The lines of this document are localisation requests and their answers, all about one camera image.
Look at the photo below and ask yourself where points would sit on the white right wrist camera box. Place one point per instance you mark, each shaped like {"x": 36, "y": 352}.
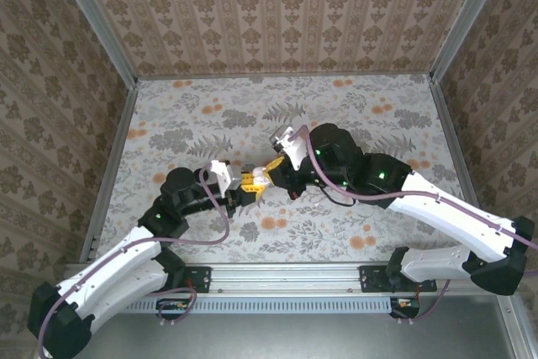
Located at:
{"x": 290, "y": 146}

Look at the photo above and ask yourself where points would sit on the aluminium frame post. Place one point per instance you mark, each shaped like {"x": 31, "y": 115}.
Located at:
{"x": 466, "y": 18}
{"x": 92, "y": 18}
{"x": 521, "y": 334}

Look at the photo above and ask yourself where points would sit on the aluminium front frame post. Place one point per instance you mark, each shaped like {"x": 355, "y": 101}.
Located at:
{"x": 521, "y": 334}

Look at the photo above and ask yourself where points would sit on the grey metal sheet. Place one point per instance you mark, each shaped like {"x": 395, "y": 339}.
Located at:
{"x": 273, "y": 338}

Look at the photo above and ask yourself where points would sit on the floral printed tablecloth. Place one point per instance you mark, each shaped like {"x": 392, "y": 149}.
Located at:
{"x": 252, "y": 115}

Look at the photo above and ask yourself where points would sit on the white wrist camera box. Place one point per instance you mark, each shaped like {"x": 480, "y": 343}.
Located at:
{"x": 290, "y": 146}
{"x": 223, "y": 174}

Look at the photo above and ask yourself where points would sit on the aluminium table side rail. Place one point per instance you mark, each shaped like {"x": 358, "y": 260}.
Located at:
{"x": 456, "y": 144}
{"x": 119, "y": 144}

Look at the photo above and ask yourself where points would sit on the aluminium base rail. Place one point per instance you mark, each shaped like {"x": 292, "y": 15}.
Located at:
{"x": 286, "y": 279}

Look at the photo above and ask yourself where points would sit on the white earbud charging case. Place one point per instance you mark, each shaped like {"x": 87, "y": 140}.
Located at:
{"x": 260, "y": 174}

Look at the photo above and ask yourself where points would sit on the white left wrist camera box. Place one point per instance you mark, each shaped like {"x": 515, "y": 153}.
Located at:
{"x": 223, "y": 174}

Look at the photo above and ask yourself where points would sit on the black connector box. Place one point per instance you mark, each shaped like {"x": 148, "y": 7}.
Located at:
{"x": 405, "y": 306}
{"x": 172, "y": 306}

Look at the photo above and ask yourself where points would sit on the aluminium rear frame post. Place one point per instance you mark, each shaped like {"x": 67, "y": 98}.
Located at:
{"x": 92, "y": 18}
{"x": 466, "y": 18}

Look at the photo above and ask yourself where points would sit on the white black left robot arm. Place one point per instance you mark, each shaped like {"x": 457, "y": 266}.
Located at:
{"x": 109, "y": 262}

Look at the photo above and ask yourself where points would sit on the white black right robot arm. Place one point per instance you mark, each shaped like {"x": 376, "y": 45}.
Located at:
{"x": 441, "y": 212}

